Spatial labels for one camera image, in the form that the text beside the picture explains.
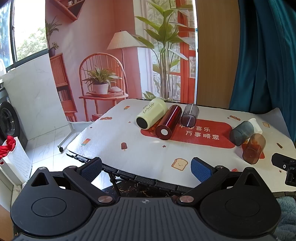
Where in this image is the wooden board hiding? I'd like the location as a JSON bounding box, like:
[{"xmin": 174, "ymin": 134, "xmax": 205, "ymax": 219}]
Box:
[{"xmin": 194, "ymin": 0, "xmax": 242, "ymax": 110}]

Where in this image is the pink room wall poster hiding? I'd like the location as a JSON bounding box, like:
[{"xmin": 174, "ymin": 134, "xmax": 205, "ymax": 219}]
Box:
[{"xmin": 45, "ymin": 0, "xmax": 199, "ymax": 122}]

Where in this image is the teal curtain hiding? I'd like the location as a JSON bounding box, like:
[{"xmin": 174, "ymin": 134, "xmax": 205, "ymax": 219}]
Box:
[{"xmin": 229, "ymin": 0, "xmax": 296, "ymax": 144}]

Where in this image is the blue fluffy rug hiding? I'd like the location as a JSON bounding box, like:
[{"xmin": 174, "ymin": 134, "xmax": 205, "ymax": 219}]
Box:
[{"xmin": 275, "ymin": 195, "xmax": 296, "ymax": 241}]

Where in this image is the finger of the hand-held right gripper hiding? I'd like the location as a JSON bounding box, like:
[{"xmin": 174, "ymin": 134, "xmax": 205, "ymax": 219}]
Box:
[{"xmin": 271, "ymin": 153, "xmax": 296, "ymax": 186}]

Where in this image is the dark teal cup white lid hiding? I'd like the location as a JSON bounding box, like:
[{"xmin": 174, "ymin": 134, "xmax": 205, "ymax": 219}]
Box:
[{"xmin": 229, "ymin": 118, "xmax": 263, "ymax": 146}]

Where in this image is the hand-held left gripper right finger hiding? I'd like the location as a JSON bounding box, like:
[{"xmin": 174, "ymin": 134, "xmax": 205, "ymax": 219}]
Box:
[{"xmin": 178, "ymin": 157, "xmax": 263, "ymax": 206}]

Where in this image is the red cloth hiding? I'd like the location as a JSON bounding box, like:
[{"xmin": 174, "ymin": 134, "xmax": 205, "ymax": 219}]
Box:
[{"xmin": 0, "ymin": 135, "xmax": 17, "ymax": 165}]

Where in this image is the white marble panel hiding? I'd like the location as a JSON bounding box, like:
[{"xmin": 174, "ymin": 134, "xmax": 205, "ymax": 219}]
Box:
[{"xmin": 2, "ymin": 55, "xmax": 70, "ymax": 152}]

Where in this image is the amber translucent cup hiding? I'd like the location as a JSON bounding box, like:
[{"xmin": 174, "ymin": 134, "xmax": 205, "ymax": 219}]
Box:
[{"xmin": 242, "ymin": 133, "xmax": 266, "ymax": 165}]

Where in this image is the cream cup with black base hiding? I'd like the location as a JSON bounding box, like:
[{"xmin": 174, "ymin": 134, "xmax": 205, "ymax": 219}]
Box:
[{"xmin": 136, "ymin": 97, "xmax": 168, "ymax": 130}]

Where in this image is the white stand with caster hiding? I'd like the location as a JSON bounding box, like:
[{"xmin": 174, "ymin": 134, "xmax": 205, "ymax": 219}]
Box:
[{"xmin": 57, "ymin": 120, "xmax": 99, "ymax": 153}]

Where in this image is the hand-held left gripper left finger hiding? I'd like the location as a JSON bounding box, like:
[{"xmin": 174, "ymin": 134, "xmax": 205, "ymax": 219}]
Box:
[{"xmin": 28, "ymin": 157, "xmax": 116, "ymax": 207}]

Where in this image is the grey translucent cup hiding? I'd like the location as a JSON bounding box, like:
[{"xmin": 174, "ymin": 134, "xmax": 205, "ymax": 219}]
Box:
[{"xmin": 181, "ymin": 104, "xmax": 200, "ymax": 126}]

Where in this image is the window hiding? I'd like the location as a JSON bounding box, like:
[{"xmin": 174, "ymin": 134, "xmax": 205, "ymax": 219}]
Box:
[{"xmin": 0, "ymin": 0, "xmax": 49, "ymax": 70}]

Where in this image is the white laundry basket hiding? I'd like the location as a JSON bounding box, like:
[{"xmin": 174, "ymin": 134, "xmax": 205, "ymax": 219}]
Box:
[{"xmin": 0, "ymin": 137, "xmax": 32, "ymax": 186}]

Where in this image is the dark red translucent cup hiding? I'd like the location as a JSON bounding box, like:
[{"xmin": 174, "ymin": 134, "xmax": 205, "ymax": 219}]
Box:
[{"xmin": 155, "ymin": 105, "xmax": 183, "ymax": 140}]

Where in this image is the white printed table mat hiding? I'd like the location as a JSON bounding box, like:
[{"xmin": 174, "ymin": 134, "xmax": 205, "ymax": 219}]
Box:
[{"xmin": 66, "ymin": 98, "xmax": 296, "ymax": 193}]

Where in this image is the washing machine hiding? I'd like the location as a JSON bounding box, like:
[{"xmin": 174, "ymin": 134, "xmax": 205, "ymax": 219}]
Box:
[{"xmin": 0, "ymin": 85, "xmax": 27, "ymax": 149}]

